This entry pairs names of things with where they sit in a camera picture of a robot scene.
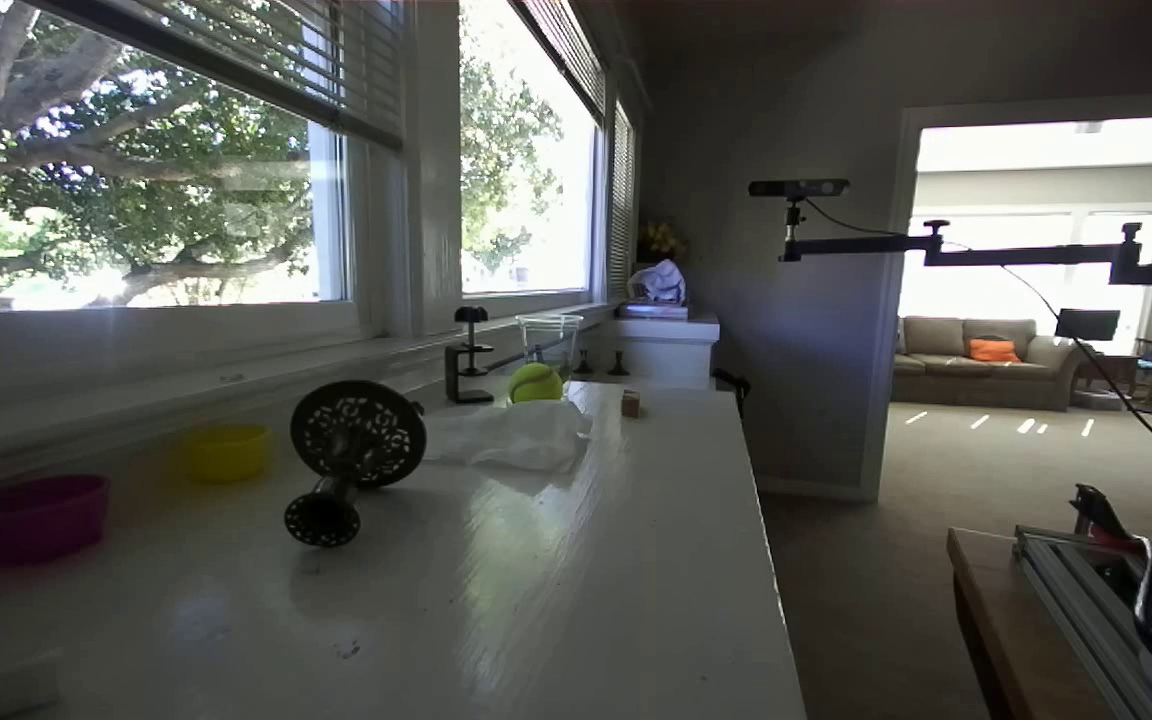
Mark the white slatted window blind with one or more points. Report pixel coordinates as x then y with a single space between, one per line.
281 54

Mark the narrow white framed window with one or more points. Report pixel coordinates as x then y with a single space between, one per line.
625 200

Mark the white framed glass window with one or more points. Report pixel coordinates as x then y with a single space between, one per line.
138 200
520 175

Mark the far room bright window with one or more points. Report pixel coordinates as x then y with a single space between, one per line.
1041 261

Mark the clear plastic cup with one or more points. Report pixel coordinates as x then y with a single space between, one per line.
553 342

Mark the yellow green tennis ball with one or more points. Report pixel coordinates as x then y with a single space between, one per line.
539 386

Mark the small brown cork piece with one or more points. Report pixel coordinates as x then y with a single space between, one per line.
629 400

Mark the white storage box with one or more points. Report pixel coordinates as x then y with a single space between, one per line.
666 350

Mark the crumpled white cloth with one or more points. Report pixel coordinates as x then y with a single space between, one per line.
517 438

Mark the yellow flower bunch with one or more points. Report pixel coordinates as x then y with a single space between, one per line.
663 243

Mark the yellow plastic bowl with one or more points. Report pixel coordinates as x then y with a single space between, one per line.
225 454

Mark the beige sofa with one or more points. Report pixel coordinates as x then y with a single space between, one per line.
983 372

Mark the orange cushion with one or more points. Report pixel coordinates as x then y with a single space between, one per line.
994 350

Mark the wooden side table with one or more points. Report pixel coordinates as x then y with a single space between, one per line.
1001 625

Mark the black music stand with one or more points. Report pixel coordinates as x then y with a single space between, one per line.
1088 320

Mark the red and black clamp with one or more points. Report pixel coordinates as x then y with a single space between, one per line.
1107 522

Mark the pink plastic bowl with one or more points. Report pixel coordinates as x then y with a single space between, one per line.
38 518

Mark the black stereo camera bar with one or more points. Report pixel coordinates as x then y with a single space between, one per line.
798 188

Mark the black articulated camera mount arm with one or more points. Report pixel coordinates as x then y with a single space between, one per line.
1001 249

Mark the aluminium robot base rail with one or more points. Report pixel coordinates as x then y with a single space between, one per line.
1096 612

